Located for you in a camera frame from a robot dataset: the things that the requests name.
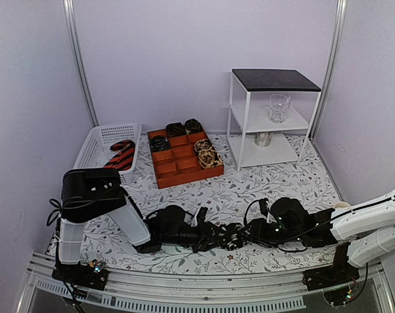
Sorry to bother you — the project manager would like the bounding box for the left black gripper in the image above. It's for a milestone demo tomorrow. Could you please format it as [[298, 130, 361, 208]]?
[[162, 219, 230, 253]]

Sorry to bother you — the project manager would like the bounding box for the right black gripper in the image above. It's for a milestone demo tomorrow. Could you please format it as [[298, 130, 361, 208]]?
[[238, 217, 304, 248]]

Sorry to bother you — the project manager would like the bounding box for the black white floral tie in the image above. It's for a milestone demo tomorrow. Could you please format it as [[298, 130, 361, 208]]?
[[218, 223, 246, 251]]

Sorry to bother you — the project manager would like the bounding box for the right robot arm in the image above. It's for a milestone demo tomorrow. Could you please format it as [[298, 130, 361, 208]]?
[[241, 189, 395, 284]]

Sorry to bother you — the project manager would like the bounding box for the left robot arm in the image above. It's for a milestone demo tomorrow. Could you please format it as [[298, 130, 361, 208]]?
[[49, 168, 227, 283]]

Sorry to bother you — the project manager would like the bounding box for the rolled beige patterned tie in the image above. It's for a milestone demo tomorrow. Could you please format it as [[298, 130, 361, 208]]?
[[198, 150, 224, 170]]

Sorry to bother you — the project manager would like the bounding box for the red wooden compartment tray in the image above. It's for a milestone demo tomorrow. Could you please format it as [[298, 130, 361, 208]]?
[[151, 131, 224, 189]]

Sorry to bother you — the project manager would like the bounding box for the rolled black beige tie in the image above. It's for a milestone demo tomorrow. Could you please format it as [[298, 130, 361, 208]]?
[[194, 138, 213, 154]]

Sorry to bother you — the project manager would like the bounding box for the metal cup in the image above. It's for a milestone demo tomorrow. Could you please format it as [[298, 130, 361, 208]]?
[[254, 132, 272, 147]]

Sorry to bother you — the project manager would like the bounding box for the cream ceramic mug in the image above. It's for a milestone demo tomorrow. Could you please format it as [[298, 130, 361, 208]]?
[[333, 201, 351, 209]]

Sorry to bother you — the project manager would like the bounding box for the rolled black patterned tie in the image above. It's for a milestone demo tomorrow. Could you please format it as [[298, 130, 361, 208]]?
[[149, 135, 171, 153]]

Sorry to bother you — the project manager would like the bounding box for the rolled dark olive tie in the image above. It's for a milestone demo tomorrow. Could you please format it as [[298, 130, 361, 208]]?
[[184, 119, 203, 134]]

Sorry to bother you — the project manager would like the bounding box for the rolled dark brown tie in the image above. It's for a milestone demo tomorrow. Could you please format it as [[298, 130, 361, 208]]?
[[166, 122, 186, 138]]

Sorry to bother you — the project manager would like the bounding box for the floral table mat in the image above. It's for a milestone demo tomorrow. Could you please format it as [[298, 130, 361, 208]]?
[[81, 135, 339, 275]]

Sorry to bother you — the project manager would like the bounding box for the red black striped tie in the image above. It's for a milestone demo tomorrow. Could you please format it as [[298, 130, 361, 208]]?
[[104, 140, 136, 171]]

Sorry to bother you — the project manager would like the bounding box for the white shelf black top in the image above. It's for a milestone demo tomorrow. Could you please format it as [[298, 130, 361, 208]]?
[[227, 68, 321, 171]]

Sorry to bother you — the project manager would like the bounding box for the clear drinking glass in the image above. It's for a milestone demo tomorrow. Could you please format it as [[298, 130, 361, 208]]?
[[269, 94, 291, 123]]

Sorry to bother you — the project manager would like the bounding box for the white plastic basket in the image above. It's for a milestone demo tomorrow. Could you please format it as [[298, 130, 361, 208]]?
[[73, 123, 142, 185]]

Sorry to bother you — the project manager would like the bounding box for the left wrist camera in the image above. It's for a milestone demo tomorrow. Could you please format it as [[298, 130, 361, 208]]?
[[190, 207, 208, 227]]

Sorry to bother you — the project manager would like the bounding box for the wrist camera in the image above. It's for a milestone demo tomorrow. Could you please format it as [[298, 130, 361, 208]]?
[[258, 198, 269, 218], [190, 207, 208, 227]]

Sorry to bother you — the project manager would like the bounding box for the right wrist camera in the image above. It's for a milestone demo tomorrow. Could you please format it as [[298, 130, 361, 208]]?
[[258, 198, 269, 218]]

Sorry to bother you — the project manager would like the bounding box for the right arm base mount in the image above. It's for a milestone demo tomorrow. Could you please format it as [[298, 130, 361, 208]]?
[[302, 243, 364, 306]]

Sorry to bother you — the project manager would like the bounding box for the front metal rail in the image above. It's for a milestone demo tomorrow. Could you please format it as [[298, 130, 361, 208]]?
[[16, 254, 395, 313]]

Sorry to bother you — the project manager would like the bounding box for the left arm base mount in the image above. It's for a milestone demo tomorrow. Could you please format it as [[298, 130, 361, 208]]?
[[51, 256, 109, 291]]

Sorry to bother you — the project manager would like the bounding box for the right metal frame post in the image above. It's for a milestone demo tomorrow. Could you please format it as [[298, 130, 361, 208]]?
[[309, 0, 347, 141]]

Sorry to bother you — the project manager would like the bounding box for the metal frame post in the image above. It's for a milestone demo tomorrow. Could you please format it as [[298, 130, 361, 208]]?
[[63, 0, 99, 127], [309, 0, 347, 141]]

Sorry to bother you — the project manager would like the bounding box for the left metal frame post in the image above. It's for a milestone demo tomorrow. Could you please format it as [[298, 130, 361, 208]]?
[[63, 0, 99, 127]]

